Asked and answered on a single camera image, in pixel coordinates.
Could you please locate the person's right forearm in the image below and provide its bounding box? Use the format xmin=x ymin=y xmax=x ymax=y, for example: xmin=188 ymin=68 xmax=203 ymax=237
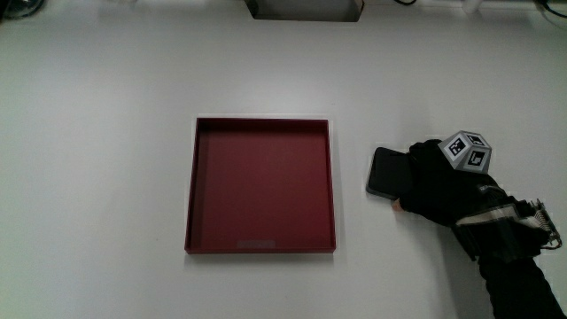
xmin=477 ymin=256 xmax=567 ymax=319

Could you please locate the grey metal box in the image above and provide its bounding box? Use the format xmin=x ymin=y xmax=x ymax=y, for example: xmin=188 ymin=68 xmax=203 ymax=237
xmin=244 ymin=0 xmax=365 ymax=23

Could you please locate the black battery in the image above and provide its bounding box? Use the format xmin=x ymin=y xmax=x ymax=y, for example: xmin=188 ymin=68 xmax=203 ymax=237
xmin=365 ymin=146 xmax=416 ymax=201

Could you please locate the person's right hand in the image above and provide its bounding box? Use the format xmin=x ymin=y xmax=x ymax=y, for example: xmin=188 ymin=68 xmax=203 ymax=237
xmin=391 ymin=129 xmax=563 ymax=263

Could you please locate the white desk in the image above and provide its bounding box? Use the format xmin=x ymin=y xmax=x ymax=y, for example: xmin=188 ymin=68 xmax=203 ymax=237
xmin=0 ymin=0 xmax=567 ymax=319

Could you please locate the dark red square tray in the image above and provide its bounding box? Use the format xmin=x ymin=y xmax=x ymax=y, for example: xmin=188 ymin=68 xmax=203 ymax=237
xmin=183 ymin=116 xmax=337 ymax=255

